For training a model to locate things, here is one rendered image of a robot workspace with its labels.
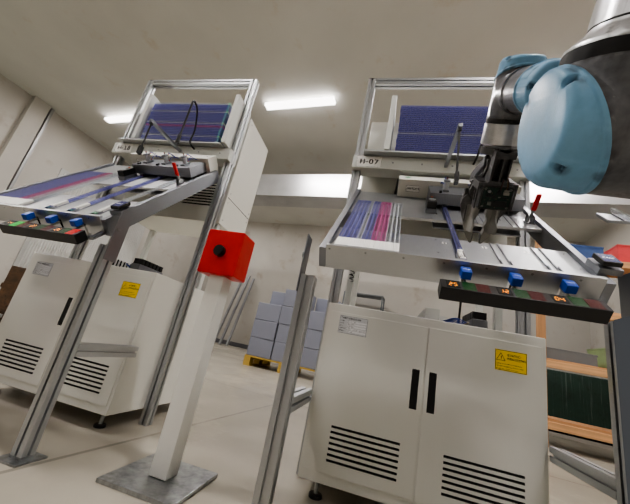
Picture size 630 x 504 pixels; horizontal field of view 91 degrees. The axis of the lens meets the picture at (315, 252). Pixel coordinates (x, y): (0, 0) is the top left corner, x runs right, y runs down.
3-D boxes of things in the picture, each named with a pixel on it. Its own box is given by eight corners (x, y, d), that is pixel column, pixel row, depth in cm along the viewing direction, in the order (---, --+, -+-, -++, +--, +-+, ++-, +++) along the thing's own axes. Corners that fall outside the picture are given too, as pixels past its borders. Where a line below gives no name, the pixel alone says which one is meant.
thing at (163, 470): (171, 511, 77) (250, 225, 99) (94, 482, 82) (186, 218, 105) (217, 477, 99) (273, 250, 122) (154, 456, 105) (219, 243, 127)
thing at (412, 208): (537, 242, 106) (542, 229, 104) (348, 222, 122) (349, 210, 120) (510, 214, 135) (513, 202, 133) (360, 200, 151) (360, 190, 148)
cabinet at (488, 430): (552, 586, 78) (546, 338, 96) (292, 499, 95) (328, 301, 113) (476, 488, 139) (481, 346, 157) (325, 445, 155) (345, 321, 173)
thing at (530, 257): (597, 293, 73) (603, 281, 72) (326, 257, 89) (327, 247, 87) (562, 259, 89) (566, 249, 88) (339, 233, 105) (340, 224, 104)
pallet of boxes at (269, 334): (332, 380, 502) (345, 305, 538) (320, 383, 427) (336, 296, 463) (264, 364, 540) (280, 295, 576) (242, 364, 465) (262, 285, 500)
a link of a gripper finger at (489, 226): (482, 251, 67) (490, 210, 64) (477, 241, 72) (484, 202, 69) (498, 252, 66) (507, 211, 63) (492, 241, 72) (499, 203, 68)
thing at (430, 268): (596, 305, 73) (608, 279, 70) (325, 267, 89) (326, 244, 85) (593, 302, 74) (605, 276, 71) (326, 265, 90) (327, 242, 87)
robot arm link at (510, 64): (509, 52, 51) (493, 59, 59) (492, 123, 56) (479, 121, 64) (562, 51, 50) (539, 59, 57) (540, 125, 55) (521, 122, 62)
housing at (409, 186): (512, 219, 132) (522, 186, 126) (395, 208, 144) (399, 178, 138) (507, 213, 139) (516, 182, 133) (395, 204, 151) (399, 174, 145)
